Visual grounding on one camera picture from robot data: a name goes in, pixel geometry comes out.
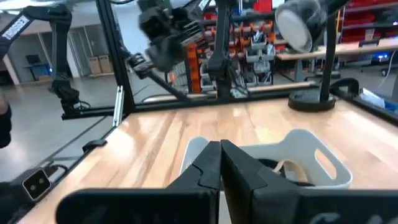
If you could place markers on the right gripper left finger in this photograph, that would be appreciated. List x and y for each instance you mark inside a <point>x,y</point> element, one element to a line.
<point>199,174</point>

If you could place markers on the wooden workbench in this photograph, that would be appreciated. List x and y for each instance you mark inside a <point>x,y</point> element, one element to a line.
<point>357,48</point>

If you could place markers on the silver metal bracket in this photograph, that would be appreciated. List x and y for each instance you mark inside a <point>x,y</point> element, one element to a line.
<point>118,105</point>

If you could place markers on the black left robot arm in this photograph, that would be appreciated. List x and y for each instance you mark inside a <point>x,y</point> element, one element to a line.
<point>222,46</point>

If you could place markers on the red storage shelf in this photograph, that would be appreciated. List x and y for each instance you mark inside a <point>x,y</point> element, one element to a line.
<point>367,18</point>

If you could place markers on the tan rubber band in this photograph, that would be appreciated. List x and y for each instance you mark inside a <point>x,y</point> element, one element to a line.
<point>298,171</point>

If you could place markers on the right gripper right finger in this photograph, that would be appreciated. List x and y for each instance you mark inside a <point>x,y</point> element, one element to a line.
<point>248,193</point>

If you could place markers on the brown cardboard box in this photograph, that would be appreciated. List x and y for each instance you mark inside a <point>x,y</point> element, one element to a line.
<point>106,63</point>
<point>94,65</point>

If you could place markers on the parts shelf with bins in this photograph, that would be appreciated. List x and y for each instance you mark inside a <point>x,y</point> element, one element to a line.
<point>258,46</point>

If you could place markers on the dark monitor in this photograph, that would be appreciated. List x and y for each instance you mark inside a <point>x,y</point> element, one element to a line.
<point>32,59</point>

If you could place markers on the white plastic bin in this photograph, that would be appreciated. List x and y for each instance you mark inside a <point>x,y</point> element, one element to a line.
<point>298,143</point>

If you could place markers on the black aluminium frame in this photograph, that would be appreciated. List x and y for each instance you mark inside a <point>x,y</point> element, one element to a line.
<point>115,62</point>

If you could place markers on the black table clamp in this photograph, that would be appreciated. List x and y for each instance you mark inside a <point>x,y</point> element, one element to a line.
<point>93,144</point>

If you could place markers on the person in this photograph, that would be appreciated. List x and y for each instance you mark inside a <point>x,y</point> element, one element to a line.
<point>4,130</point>

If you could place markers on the white printed cardboard box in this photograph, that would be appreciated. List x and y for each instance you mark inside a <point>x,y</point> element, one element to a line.
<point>371,97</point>

